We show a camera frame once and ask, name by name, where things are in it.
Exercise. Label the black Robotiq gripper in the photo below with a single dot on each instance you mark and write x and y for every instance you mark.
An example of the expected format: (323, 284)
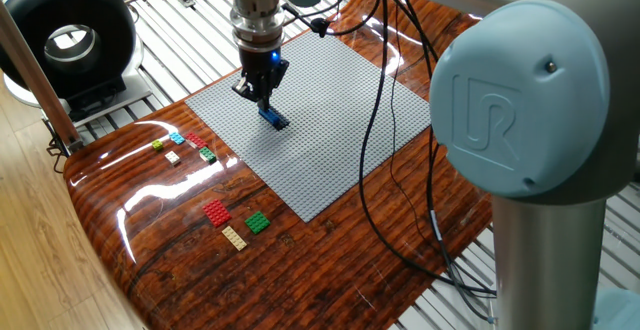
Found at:
(260, 67)

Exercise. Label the black Lego plate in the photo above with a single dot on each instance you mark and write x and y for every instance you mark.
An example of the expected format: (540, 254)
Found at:
(283, 121)

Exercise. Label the red long Lego brick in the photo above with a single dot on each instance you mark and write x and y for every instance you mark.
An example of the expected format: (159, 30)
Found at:
(196, 140)

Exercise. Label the green small Lego brick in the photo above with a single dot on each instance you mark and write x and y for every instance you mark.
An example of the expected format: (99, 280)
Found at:
(208, 155)

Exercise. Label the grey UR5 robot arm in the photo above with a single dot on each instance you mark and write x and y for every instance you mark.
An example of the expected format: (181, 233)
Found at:
(525, 100)

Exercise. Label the grey Lego baseplate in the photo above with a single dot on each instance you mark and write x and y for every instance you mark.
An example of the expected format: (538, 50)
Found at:
(325, 145)

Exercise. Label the light blue Lego brick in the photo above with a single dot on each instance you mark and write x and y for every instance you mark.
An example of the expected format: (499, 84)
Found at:
(177, 138)

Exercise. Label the white Lego brick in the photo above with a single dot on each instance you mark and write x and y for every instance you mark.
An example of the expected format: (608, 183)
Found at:
(172, 158)

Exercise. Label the lime green Lego brick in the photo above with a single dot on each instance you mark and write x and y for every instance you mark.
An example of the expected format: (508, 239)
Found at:
(157, 145)

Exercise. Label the red wide Lego plate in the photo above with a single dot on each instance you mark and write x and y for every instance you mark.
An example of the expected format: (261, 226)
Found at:
(217, 213)

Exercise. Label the green square Lego plate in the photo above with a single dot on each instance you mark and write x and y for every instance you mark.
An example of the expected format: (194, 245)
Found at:
(257, 222)

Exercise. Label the tan Lego plate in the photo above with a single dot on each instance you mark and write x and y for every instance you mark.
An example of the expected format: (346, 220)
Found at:
(234, 238)

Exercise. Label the wood pattern table mat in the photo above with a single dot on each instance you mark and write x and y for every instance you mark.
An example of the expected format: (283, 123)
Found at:
(300, 280)

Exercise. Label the brown wooden pole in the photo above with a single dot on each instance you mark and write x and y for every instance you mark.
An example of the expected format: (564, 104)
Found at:
(41, 90)

